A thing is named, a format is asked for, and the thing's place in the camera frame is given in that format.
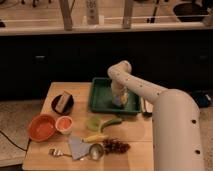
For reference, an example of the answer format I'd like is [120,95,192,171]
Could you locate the blue grey cloth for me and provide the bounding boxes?
[68,136,91,160]

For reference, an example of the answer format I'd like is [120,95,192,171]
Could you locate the yellow blue sponge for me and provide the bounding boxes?
[112,95,128,107]

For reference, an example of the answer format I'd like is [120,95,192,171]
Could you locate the green pepper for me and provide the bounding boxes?
[100,118,123,132]

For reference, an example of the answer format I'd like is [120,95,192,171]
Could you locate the yellow corn cob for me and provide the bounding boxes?
[82,134,109,143]

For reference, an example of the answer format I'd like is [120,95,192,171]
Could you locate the green plastic tray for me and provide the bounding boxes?
[88,77,141,116]

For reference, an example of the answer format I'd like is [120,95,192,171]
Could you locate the bunch of dark grapes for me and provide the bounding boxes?
[103,139,130,154]

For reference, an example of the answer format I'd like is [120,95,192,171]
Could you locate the black spoon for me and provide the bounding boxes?
[142,98,152,118]

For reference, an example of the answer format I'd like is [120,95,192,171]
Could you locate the orange bowl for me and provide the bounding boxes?
[28,114,56,142]

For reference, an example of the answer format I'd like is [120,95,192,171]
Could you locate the black cable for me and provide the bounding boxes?
[0,129,28,153]

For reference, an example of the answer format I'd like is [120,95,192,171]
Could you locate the light green cup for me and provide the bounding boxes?
[86,116,101,131]

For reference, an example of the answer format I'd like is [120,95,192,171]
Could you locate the slice of cake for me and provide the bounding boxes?
[55,91,71,113]

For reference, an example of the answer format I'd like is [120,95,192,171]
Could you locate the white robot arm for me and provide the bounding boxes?
[107,60,205,171]

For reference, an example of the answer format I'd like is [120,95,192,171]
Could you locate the small orange cup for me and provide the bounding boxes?
[55,116,73,135]

